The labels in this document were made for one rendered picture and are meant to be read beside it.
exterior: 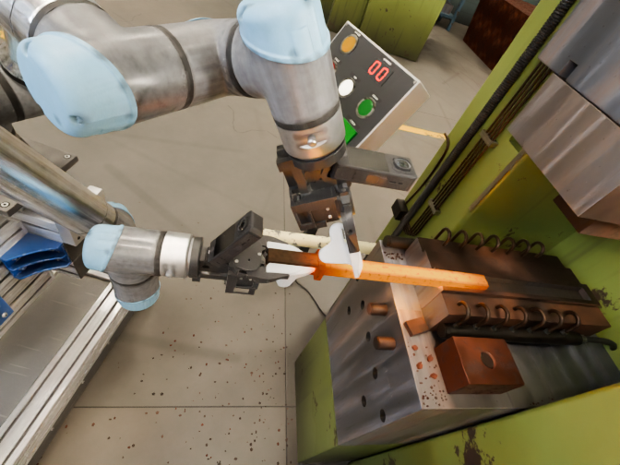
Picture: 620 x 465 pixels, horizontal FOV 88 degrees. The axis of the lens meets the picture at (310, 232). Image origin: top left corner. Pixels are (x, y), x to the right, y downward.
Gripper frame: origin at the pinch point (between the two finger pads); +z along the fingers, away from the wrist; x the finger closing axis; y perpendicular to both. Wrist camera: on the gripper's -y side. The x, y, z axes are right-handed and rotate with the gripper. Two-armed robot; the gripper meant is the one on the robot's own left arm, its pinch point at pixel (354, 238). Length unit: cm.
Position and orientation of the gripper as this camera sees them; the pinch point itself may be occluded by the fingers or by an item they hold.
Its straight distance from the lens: 54.0
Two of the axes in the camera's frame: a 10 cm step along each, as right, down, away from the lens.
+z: 2.4, 6.1, 7.5
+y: -9.7, 2.0, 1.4
